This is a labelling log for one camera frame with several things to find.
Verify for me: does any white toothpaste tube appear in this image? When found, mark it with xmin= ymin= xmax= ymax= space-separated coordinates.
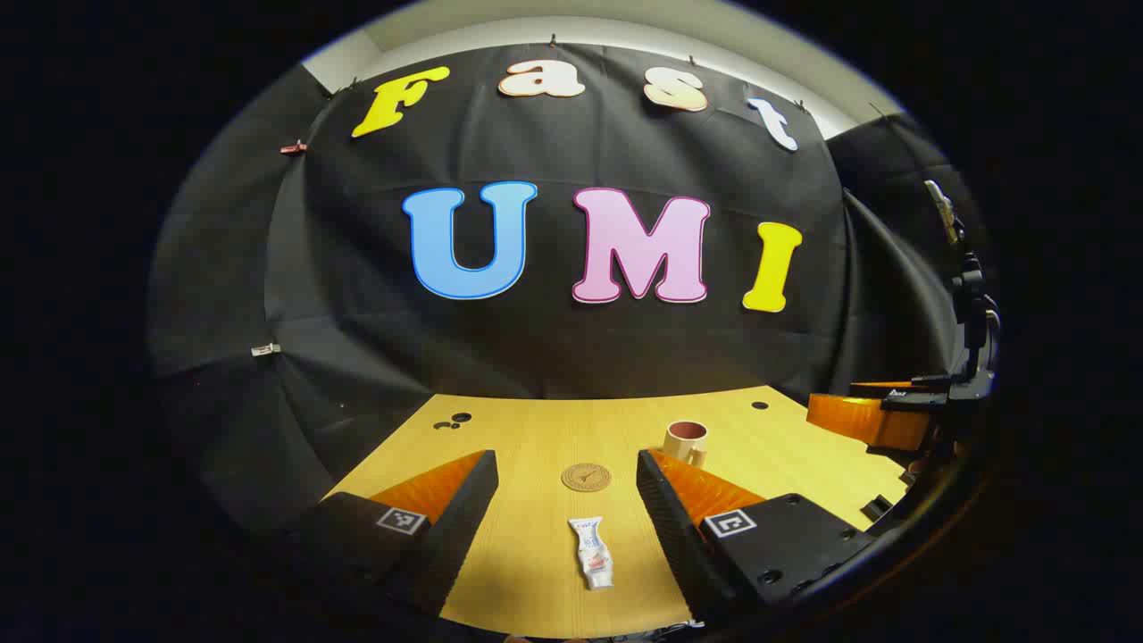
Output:
xmin=568 ymin=516 xmax=615 ymax=591

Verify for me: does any round wooden coaster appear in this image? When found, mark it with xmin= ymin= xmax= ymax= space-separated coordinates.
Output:
xmin=561 ymin=463 xmax=613 ymax=493

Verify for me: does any wooden desktop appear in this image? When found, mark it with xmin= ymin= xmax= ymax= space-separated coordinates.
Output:
xmin=323 ymin=386 xmax=912 ymax=639

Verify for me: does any black backdrop cloth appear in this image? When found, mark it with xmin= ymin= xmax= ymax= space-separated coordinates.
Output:
xmin=147 ymin=43 xmax=992 ymax=537

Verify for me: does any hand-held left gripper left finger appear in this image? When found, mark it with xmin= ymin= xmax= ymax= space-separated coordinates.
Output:
xmin=284 ymin=449 xmax=499 ymax=619

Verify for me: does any beige cup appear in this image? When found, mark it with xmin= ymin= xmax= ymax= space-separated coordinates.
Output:
xmin=663 ymin=420 xmax=710 ymax=470

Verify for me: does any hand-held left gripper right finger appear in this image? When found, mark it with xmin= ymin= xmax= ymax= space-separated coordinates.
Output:
xmin=636 ymin=449 xmax=880 ymax=626

